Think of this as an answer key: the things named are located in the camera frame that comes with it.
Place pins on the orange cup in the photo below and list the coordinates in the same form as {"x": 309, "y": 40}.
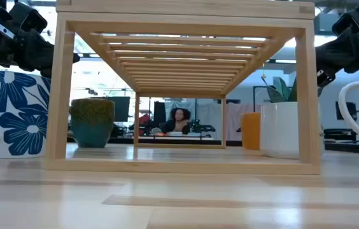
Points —
{"x": 250, "y": 130}

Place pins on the dark computer monitor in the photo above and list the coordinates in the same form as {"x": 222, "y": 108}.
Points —
{"x": 122, "y": 108}

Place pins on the black monitor on arm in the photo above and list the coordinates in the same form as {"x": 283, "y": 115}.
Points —
{"x": 345, "y": 111}

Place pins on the wooden slatted rack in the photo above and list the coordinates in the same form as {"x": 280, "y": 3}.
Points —
{"x": 179, "y": 14}

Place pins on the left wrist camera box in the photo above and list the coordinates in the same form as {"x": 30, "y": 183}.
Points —
{"x": 30, "y": 19}

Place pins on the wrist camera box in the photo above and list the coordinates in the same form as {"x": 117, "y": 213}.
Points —
{"x": 30, "y": 19}
{"x": 346, "y": 23}

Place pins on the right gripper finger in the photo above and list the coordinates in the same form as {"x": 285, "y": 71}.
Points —
{"x": 335, "y": 55}
{"x": 326, "y": 76}

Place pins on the white hanging cloth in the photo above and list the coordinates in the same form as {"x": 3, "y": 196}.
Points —
{"x": 209, "y": 116}

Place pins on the olive green glazed mug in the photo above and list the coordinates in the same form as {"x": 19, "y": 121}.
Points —
{"x": 92, "y": 121}

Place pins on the blue floral white mug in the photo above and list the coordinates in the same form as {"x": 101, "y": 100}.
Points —
{"x": 17, "y": 95}

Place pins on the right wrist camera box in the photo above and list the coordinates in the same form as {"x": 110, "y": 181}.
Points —
{"x": 346, "y": 23}

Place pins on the person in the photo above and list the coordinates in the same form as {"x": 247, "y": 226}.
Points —
{"x": 177, "y": 122}

